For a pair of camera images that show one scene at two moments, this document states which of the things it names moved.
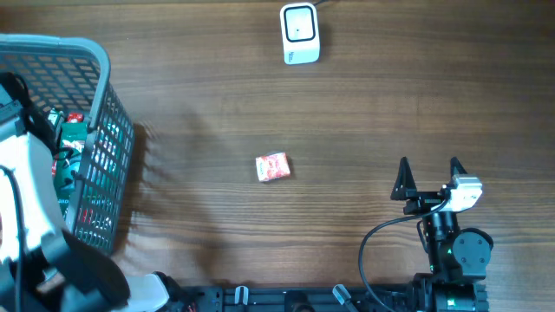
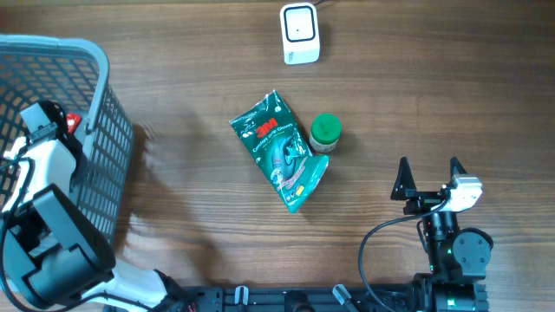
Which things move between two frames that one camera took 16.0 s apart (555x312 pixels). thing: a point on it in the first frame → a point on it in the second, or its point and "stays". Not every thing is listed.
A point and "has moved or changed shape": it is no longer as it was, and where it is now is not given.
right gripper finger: [456, 168] stays
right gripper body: [422, 202] stays
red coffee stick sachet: [75, 118] stays
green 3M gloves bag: [72, 147] has moved or changed shape
